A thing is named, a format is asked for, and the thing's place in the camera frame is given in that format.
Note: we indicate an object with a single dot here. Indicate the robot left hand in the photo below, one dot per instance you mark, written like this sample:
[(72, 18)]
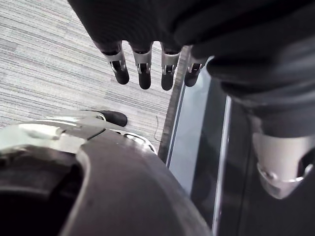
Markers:
[(221, 29)]

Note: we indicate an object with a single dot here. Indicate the robot dark foot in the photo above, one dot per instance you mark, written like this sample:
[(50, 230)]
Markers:
[(115, 118)]

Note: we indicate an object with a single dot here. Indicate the robot dark hip cover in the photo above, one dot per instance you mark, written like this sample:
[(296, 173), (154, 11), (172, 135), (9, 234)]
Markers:
[(123, 186)]

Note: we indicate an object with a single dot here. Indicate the robot silver leg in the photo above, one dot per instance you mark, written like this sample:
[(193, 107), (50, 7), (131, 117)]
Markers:
[(49, 132)]

